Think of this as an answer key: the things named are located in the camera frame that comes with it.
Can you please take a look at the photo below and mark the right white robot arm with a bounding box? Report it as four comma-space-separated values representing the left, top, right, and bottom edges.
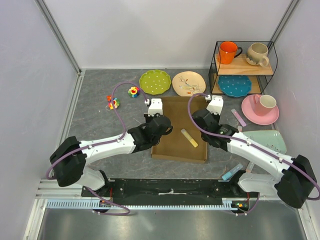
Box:
189, 109, 320, 209

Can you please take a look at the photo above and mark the orange mug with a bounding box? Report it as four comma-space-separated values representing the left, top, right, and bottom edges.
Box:
218, 41, 243, 65

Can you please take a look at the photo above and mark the yellow marker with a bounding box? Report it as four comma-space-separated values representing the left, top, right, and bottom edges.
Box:
180, 128, 199, 148

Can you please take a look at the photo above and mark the purple marker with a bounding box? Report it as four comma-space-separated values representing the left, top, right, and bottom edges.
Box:
231, 109, 247, 127

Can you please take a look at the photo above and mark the black wire shelf rack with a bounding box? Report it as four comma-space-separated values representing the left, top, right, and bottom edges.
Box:
208, 40, 278, 94

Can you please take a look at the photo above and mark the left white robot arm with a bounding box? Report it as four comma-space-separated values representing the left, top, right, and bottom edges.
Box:
49, 115, 173, 197

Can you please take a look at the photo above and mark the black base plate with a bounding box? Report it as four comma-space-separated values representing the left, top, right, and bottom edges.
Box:
95, 178, 258, 206

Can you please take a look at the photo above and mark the brown cardboard box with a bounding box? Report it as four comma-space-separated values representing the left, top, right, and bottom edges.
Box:
151, 96, 208, 164

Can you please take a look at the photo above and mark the flower plush keychain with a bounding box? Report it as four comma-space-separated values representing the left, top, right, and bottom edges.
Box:
105, 98, 121, 111

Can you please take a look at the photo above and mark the blue marker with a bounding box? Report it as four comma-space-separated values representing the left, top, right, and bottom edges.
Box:
222, 163, 243, 181

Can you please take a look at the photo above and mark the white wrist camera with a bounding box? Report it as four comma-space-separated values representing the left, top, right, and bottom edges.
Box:
144, 98, 163, 117
205, 95, 224, 116

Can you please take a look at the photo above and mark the beige ceramic mug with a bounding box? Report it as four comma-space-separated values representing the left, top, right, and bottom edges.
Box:
245, 42, 270, 67

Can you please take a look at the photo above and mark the pink saucer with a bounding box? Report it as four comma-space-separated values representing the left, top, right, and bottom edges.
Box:
241, 94, 280, 126

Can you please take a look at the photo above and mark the green polka dot plate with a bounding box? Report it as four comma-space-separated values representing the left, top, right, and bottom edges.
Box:
139, 69, 172, 95

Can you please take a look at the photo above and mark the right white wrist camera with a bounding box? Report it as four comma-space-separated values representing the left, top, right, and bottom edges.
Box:
205, 95, 224, 116

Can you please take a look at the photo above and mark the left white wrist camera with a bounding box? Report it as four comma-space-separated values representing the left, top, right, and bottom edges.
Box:
144, 98, 163, 117

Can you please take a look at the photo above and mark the pink cup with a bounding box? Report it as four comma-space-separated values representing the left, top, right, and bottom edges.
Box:
253, 94, 277, 116

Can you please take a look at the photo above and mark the rainbow flower plush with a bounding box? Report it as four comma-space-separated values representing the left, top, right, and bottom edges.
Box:
127, 86, 140, 98

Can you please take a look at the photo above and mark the cream plate with branch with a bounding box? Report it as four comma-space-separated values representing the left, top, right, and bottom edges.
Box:
172, 71, 206, 97

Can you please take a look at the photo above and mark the blue polka dot plate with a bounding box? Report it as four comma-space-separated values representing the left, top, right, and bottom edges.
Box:
217, 75, 252, 98

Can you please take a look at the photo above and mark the mint green square plate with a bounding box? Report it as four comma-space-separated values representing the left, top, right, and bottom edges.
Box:
243, 130, 287, 154

